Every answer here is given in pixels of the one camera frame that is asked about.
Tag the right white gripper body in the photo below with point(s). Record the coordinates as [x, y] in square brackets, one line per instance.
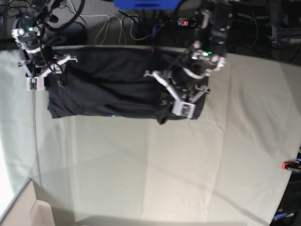
[36, 73]

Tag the right orange-black table clamp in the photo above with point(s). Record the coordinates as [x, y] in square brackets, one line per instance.
[292, 166]

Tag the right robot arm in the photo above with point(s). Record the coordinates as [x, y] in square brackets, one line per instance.
[35, 38]

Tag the blue box at top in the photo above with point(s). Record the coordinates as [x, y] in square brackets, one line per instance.
[146, 4]

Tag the black t-shirt with colourful print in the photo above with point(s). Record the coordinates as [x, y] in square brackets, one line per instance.
[108, 82]

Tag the grey-green table cloth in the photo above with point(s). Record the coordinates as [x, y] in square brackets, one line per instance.
[224, 169]

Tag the black round stool seat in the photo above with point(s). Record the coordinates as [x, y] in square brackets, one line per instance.
[75, 34]

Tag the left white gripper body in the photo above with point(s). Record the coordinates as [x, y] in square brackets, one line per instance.
[184, 101]

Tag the black power strip red switch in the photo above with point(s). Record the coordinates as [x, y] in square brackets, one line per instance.
[186, 22]

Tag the beige bin at corner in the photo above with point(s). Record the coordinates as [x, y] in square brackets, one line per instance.
[26, 210]

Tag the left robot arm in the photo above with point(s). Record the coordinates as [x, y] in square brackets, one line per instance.
[184, 83]

